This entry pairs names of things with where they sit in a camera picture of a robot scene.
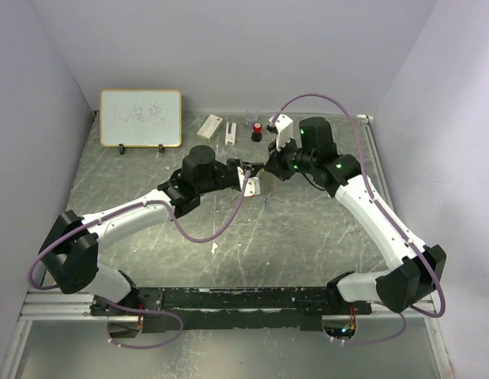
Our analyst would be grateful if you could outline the aluminium rail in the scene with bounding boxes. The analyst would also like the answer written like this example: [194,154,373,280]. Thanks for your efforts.
[19,289,438,322]
[356,113,419,287]

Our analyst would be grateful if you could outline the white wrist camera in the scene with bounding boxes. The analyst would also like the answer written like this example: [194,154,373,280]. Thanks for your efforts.
[274,114,294,151]
[240,176,261,197]

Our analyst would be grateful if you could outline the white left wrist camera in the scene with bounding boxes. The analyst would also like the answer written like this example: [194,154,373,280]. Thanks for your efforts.
[240,176,261,197]

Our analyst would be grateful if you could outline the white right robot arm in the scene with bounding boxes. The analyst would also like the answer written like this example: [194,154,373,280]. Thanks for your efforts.
[265,114,446,314]

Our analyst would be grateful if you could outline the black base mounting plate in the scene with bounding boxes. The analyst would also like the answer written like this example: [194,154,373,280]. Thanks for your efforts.
[89,286,374,335]

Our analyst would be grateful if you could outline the white stapler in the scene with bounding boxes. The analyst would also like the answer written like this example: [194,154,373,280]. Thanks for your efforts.
[225,122,237,146]

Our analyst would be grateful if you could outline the clear plastic cup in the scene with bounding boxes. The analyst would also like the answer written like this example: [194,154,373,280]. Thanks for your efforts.
[244,109,259,128]

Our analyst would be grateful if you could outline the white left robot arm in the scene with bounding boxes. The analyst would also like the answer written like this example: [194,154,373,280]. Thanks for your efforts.
[35,145,263,315]

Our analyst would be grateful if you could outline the green white staples box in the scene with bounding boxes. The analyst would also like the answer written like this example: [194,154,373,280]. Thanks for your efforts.
[197,114,223,141]

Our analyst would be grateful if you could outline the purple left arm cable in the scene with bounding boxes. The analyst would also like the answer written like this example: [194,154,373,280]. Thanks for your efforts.
[27,170,253,349]

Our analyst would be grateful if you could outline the white board yellow frame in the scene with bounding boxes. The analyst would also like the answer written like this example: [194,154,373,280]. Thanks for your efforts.
[100,88,182,148]

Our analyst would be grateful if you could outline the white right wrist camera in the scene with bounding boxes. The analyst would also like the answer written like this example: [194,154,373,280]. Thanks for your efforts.
[274,114,294,151]

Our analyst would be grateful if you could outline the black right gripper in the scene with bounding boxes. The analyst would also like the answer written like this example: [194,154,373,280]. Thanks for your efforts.
[265,133,316,182]

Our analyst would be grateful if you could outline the metal key organizer red handle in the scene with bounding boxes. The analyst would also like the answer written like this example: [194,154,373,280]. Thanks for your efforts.
[250,165,276,197]

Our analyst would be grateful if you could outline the aluminium front rail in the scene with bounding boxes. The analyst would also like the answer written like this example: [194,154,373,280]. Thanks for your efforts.
[19,289,438,322]

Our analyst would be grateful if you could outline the aluminium right side rail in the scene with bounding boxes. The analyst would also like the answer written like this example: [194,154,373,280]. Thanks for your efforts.
[356,113,419,287]

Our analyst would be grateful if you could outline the red black stamp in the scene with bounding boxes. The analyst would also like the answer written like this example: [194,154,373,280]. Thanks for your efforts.
[251,122,262,142]

